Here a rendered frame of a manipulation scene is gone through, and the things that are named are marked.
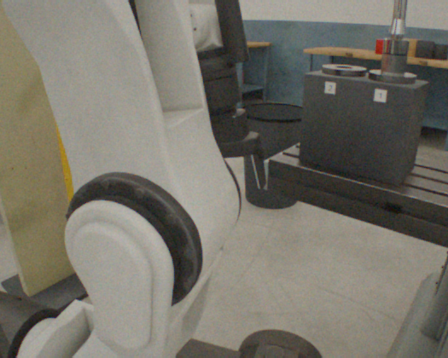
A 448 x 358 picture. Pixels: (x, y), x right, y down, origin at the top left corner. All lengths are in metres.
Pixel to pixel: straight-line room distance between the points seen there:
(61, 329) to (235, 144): 0.42
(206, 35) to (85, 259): 0.33
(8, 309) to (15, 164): 1.03
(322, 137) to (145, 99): 0.53
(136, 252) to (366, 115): 0.54
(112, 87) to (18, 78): 1.34
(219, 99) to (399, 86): 0.33
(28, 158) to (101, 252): 1.40
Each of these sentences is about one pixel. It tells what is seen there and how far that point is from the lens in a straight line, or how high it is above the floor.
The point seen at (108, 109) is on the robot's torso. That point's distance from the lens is 0.33.
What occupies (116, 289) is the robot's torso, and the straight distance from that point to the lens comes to 0.35.
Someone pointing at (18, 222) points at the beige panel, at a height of 0.42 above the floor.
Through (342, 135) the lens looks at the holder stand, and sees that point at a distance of 0.77.
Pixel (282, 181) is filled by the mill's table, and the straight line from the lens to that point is 0.83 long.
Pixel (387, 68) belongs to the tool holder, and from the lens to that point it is 0.76.
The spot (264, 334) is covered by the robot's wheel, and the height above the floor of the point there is 0.59.
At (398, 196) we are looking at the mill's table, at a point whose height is 0.91.
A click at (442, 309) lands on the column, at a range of 1.46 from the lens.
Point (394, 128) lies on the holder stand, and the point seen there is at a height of 1.03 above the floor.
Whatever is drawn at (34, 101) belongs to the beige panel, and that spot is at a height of 0.91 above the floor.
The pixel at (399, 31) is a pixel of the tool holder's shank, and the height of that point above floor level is 1.20.
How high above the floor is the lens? 1.21
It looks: 24 degrees down
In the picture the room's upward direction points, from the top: straight up
